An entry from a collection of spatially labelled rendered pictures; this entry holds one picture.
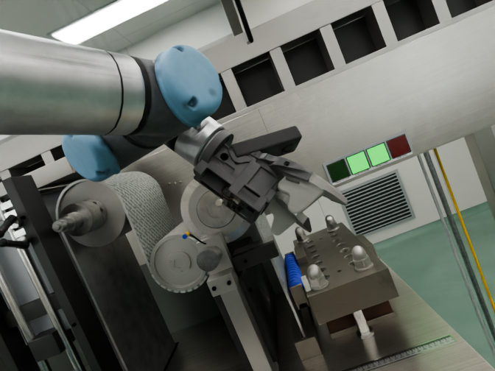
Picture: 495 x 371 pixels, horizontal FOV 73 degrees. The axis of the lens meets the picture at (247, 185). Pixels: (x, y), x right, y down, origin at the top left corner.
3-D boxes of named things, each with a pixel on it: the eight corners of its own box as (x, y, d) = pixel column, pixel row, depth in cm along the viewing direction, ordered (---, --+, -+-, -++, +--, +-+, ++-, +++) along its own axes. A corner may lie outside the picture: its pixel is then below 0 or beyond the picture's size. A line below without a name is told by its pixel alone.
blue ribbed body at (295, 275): (292, 301, 69) (286, 285, 69) (286, 265, 90) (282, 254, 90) (308, 295, 69) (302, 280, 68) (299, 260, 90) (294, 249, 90)
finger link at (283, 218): (283, 249, 56) (252, 215, 52) (301, 222, 58) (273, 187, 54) (296, 254, 54) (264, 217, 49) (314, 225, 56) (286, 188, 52)
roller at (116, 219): (76, 256, 70) (48, 196, 69) (127, 229, 95) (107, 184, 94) (135, 232, 69) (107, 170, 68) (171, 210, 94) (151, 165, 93)
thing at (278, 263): (287, 300, 68) (253, 217, 66) (283, 261, 91) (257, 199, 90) (289, 299, 68) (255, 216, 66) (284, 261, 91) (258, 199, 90)
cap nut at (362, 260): (357, 273, 64) (349, 252, 64) (353, 266, 68) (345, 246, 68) (376, 266, 64) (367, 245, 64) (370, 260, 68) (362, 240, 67)
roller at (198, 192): (202, 245, 67) (178, 192, 66) (220, 218, 92) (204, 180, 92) (254, 224, 66) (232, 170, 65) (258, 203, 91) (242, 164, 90)
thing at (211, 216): (188, 215, 65) (208, 182, 64) (191, 213, 67) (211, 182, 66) (221, 235, 65) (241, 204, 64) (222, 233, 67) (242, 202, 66)
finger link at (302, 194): (329, 232, 40) (269, 210, 46) (351, 196, 42) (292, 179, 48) (323, 218, 38) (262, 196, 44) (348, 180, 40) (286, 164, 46)
